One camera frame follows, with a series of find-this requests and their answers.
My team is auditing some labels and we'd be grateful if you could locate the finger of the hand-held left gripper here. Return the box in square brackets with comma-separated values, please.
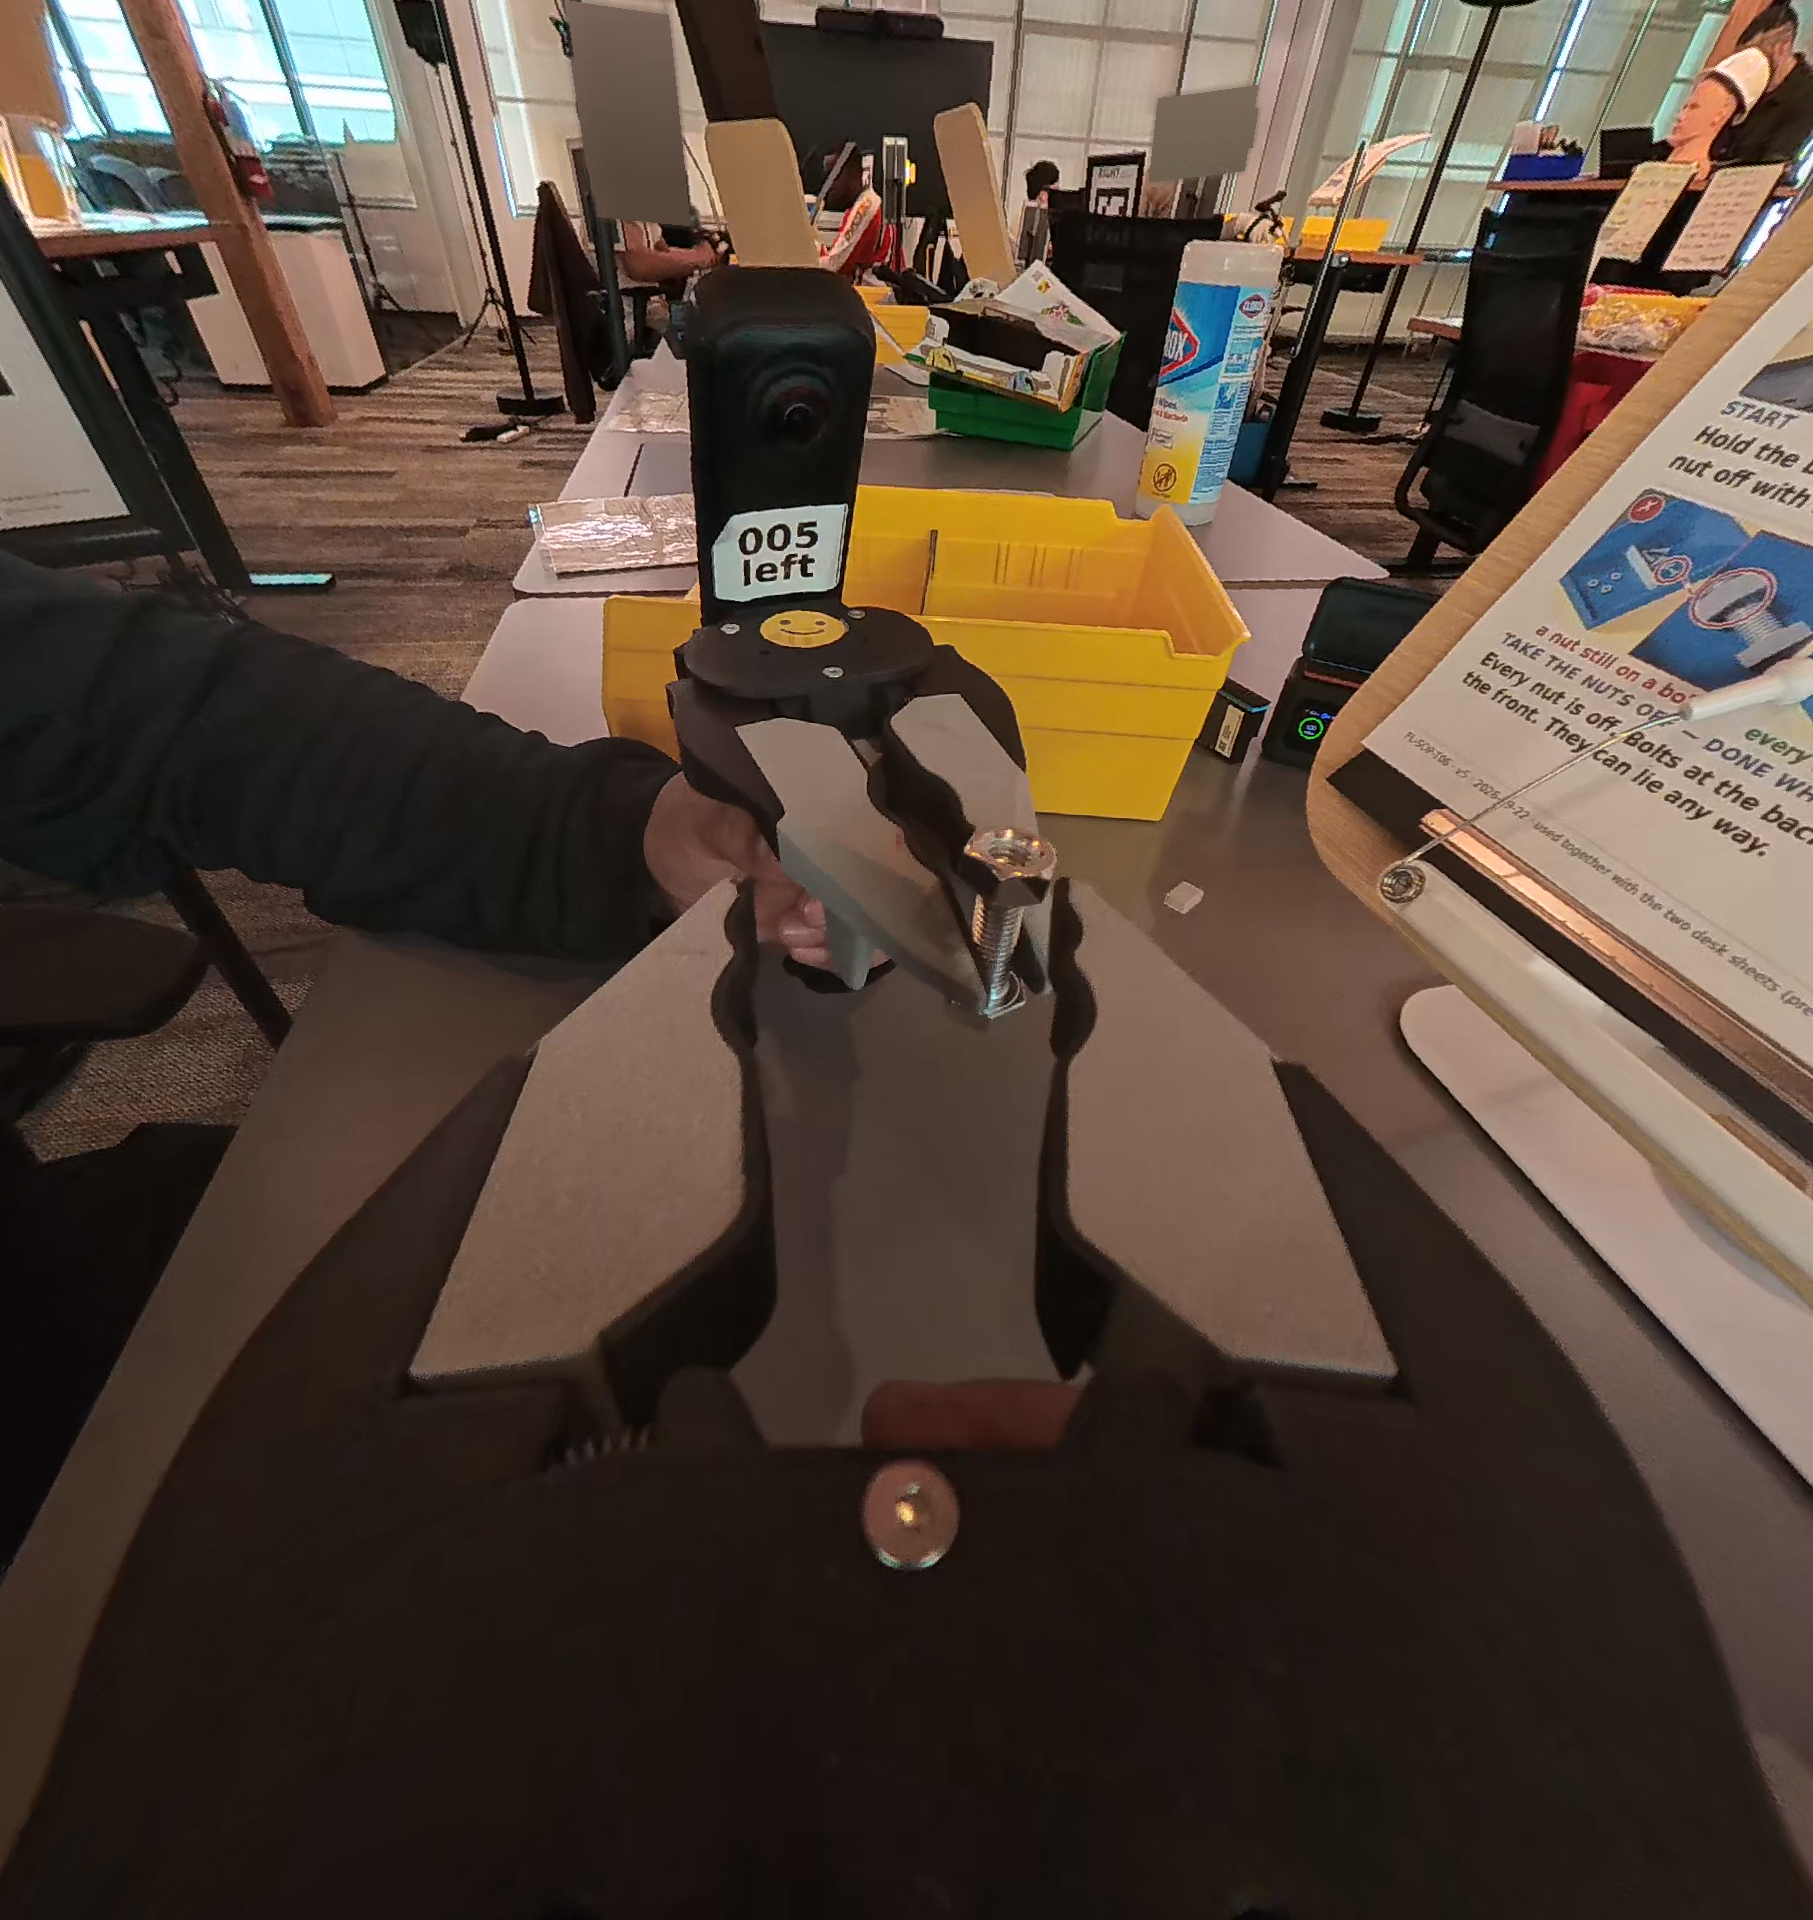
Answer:
[733, 717, 912, 994]
[866, 690, 1066, 1014]

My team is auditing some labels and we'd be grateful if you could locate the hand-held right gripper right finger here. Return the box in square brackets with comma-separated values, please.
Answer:
[1035, 879, 1404, 1381]

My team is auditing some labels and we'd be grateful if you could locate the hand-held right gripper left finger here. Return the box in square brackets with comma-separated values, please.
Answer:
[408, 879, 779, 1400]

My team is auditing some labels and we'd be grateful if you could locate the steel bolt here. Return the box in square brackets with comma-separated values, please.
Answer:
[973, 877, 1040, 1021]

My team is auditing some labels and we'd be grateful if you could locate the yellow plastic bin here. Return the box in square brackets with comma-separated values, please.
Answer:
[602, 483, 1250, 824]

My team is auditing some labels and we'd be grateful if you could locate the person's left forearm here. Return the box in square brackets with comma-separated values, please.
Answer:
[0, 502, 684, 960]

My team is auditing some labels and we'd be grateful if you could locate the person's left hand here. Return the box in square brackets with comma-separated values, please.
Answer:
[644, 773, 835, 971]

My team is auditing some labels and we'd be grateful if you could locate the aluminium foil sheet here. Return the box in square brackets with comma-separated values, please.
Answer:
[523, 491, 702, 578]

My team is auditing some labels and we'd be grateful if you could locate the black light stand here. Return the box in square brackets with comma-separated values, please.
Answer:
[393, 0, 566, 419]
[1323, 0, 1541, 434]

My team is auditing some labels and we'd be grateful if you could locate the open cardboard carton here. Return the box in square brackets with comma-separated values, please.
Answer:
[924, 261, 1127, 414]

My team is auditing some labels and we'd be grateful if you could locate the pale wooden paddle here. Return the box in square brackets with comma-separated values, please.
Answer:
[705, 117, 822, 271]
[935, 102, 1018, 286]

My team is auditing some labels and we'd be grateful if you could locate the green plastic bin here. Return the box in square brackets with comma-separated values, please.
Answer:
[927, 333, 1128, 451]

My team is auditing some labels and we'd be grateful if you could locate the dark hanging jacket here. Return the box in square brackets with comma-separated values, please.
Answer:
[528, 179, 609, 424]

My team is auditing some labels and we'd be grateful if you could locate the black battery charger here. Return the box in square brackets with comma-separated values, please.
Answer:
[1265, 660, 1371, 771]

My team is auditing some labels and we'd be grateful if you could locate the black monitor screen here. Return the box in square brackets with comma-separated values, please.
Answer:
[757, 22, 999, 187]

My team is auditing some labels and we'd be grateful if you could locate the black mesh chair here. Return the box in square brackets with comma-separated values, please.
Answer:
[1049, 210, 1226, 429]

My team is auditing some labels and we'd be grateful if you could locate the wooden document stand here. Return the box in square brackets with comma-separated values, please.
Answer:
[1304, 143, 1813, 1546]

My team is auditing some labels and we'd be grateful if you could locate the disinfectant wipes canister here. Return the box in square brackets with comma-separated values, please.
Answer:
[1134, 241, 1287, 527]

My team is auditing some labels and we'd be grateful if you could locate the white cabinet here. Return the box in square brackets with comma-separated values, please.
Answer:
[193, 226, 387, 394]

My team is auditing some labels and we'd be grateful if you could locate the red fire extinguisher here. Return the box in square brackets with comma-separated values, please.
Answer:
[206, 82, 276, 205]

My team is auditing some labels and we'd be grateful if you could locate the black office chair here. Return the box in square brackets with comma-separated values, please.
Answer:
[1394, 210, 1598, 578]

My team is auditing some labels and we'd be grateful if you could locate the printed instruction sheet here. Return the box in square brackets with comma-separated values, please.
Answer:
[1402, 210, 1813, 1112]

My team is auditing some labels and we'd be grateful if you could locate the framed sign easel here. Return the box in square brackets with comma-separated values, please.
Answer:
[0, 66, 334, 593]

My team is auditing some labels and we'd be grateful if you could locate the mannequin head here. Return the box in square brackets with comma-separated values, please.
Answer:
[1670, 46, 1775, 163]

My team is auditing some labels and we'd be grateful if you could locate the wooden post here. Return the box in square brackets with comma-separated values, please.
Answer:
[124, 0, 340, 429]

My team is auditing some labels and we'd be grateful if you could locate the wire page holder arm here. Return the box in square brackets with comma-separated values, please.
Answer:
[1375, 655, 1813, 906]

